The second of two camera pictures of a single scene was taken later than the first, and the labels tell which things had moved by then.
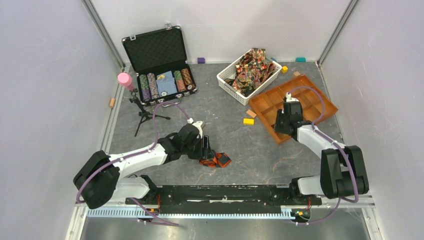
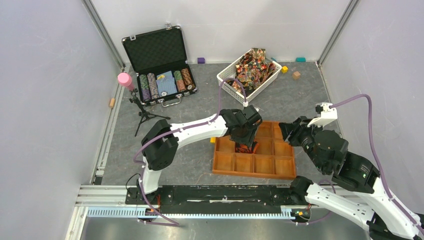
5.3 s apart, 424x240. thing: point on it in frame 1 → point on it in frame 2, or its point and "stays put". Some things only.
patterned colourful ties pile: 252,72 stays put
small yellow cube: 284,69 stays put
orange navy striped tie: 220,160 → 240,148
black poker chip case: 159,59 stays put
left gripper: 204,153 → 249,139
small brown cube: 296,74 stays put
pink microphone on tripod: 126,79 stays put
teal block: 300,59 stays put
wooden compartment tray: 316,105 → 273,157
